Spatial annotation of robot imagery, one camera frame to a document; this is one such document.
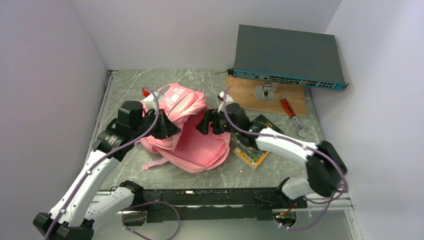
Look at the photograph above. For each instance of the wooden board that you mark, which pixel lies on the wooden board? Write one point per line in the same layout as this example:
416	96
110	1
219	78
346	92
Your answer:
249	95

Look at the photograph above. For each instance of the blue network switch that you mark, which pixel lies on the blue network switch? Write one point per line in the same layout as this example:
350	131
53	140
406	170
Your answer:
288	57

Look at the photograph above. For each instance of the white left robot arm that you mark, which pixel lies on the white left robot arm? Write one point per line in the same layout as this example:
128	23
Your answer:
74	217

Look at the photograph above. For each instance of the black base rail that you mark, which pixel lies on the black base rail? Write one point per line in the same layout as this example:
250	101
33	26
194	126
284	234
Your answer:
260	203

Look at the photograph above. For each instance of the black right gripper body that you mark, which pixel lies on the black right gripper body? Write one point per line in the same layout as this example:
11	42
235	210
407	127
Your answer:
221	124

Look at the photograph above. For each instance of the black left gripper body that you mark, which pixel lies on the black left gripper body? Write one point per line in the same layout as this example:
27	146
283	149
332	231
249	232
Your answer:
151	115

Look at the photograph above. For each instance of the pink student backpack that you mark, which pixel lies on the pink student backpack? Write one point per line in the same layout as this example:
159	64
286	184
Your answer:
189	150

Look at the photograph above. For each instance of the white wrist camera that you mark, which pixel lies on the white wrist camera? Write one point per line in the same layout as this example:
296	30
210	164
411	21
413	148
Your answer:
224	99
149	101

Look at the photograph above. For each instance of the grey metal bracket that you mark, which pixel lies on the grey metal bracket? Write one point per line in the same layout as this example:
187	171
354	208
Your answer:
265	92

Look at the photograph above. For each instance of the dark green book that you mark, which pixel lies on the dark green book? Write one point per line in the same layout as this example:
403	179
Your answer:
262	120

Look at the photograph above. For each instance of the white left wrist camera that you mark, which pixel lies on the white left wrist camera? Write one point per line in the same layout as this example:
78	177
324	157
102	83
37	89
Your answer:
149	101

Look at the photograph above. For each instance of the orange adjustable wrench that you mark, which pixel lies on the orange adjustable wrench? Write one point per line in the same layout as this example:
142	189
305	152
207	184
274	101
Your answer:
300	128

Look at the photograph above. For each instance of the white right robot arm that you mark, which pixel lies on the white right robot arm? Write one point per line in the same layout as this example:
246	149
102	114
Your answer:
324	169

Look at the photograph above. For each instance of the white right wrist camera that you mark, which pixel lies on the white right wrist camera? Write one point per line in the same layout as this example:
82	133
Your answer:
224	99

